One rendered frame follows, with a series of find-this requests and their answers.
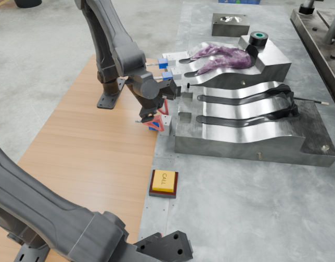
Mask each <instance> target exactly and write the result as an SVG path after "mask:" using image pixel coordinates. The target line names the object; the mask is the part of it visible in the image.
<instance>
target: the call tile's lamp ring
mask: <svg viewBox="0 0 335 262"><path fill-rule="evenodd" d="M154 173H155V169H153V172H152V178H151V183H150V189H149V192H150V193H159V194H169V195H176V188H177V178H178V172H175V174H176V176H175V185H174V193H171V192H162V191H152V185H153V179H154Z"/></svg>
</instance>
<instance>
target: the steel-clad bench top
mask: <svg viewBox="0 0 335 262"><path fill-rule="evenodd" d="M213 13H218V14H241V15H247V16H248V20H249V24H250V28H249V32H248V35H250V33H251V32H254V31H261V32H265V33H266V34H268V39H269V40H270V41H271V42H272V43H273V44H274V45H275V46H276V47H277V48H278V49H279V50H280V51H281V52H282V53H283V54H284V55H285V56H286V57H287V58H288V59H289V60H290V61H291V62H292V64H291V66H290V68H289V71H288V73H287V75H286V77H285V80H284V82H283V83H286V85H288V86H289V87H290V89H291V91H293V92H294V96H293V97H297V98H302V99H308V100H315V101H321V102H327V103H329V105H327V104H321V103H315V105H316V107H317V110H318V112H319V114H320V116H321V118H322V121H323V123H324V125H325V127H326V129H327V132H328V134H329V136H330V138H331V140H332V143H333V145H334V147H335V102H334V101H333V99H332V97H331V95H330V93H329V91H328V89H327V87H326V86H325V84H324V82H323V80H322V79H321V77H320V75H319V73H318V71H317V69H316V67H315V66H314V64H313V62H312V60H311V58H310V56H309V54H308V52H307V51H306V49H305V47H304V45H303V43H302V41H301V39H300V38H299V36H298V34H297V32H296V30H295V28H294V26H293V24H292V23H291V21H290V19H289V17H288V15H287V13H286V11H285V10H284V8H283V6H276V5H252V4H229V3H205V2H183V6H182V12H181V17H180V21H179V26H178V31H177V37H176V42H175V47H174V53H179V52H185V51H187V50H190V49H192V48H194V47H195V46H197V45H199V44H201V43H203V42H218V43H223V44H237V43H238V42H239V40H240V37H224V36H212V29H211V24H212V17H213ZM180 98H181V97H176V99H174V100H167V105H168V111H169V115H170V116H172V127H171V131H170V135H169V136H167V135H160V134H159V131H158V135H157V141H156V146H155V149H154V155H153V160H152V165H151V171H150V176H149V181H148V187H147V192H146V197H145V202H144V208H143V213H142V216H141V222H140V227H139V232H138V238H137V242H138V241H140V240H142V239H144V238H146V237H148V236H150V235H153V234H155V233H157V232H159V233H162V234H163V237H164V236H166V235H168V234H171V233H173V232H175V231H177V230H179V231H181V232H183V233H186V235H187V239H188V240H190V242H191V246H192V249H193V254H192V256H193V259H190V260H189V261H187V262H335V161H334V162H333V164H332V165H331V166H330V167H319V166H308V165H297V164H286V163H275V162H264V161H254V160H242V159H231V158H221V157H214V156H203V155H192V154H181V153H175V134H176V125H177V119H178V109H179V101H180ZM174 158H175V160H174ZM173 167H174V168H173ZM153 169H155V170H162V171H174V172H178V182H177V193H176V198H175V199H173V198H163V197H158V196H149V188H150V182H151V176H152V171H153ZM169 202H170V203H169ZM168 210H169V212H168ZM166 224H167V225H166ZM165 232H166V234H165Z"/></svg>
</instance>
